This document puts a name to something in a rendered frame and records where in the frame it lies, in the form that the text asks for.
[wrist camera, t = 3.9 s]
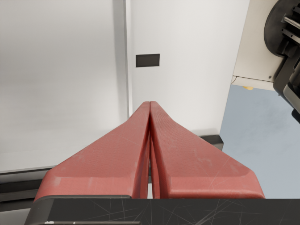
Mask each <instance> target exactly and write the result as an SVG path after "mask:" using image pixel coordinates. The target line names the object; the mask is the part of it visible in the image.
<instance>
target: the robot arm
mask: <svg viewBox="0 0 300 225"><path fill-rule="evenodd" d="M149 167H151V182H152V197H153V198H152V199H148V198H147V197H148V182H149ZM24 225H300V199H266V198H265V196H264V193H263V191H262V188H261V186H260V183H259V181H258V178H257V176H256V174H255V173H254V172H253V171H252V170H251V169H249V168H248V167H246V166H244V165H243V164H241V163H240V162H238V161H237V160H235V159H234V158H232V157H230V156H229V155H227V154H226V153H224V152H222V151H221V150H219V149H218V148H216V147H214V146H213V145H211V144H210V143H208V142H207V141H205V140H204V139H202V138H200V137H199V136H197V135H195V134H194V133H193V132H191V131H189V130H188V129H186V128H184V127H183V126H181V125H180V124H178V123H177V122H175V121H174V120H173V119H172V118H171V117H170V116H169V115H168V114H167V113H166V111H165V110H164V109H163V108H162V107H161V106H160V105H159V104H158V102H156V101H150V102H149V101H144V102H143V103H142V104H141V105H140V106H139V107H138V108H137V110H136V111H135V112H134V113H133V114H132V115H131V116H130V118H129V119H128V120H127V121H125V122H124V123H123V124H121V125H119V126H118V127H116V128H115V129H113V130H112V131H110V132H108V133H107V134H105V135H104V136H102V137H100V138H99V139H97V140H96V141H94V142H93V143H91V144H90V145H88V146H87V147H85V148H83V149H82V150H80V151H79V152H77V153H75V154H74V155H72V156H71V157H69V158H68V159H66V160H64V161H63V162H61V163H60V164H58V165H56V166H55V167H53V168H52V169H50V170H49V171H47V172H46V174H45V176H44V177H43V180H42V182H41V185H40V187H39V189H38V192H37V194H36V196H35V199H34V201H33V204H32V206H31V209H30V211H29V213H28V216H27V218H26V221H25V223H24Z"/></svg>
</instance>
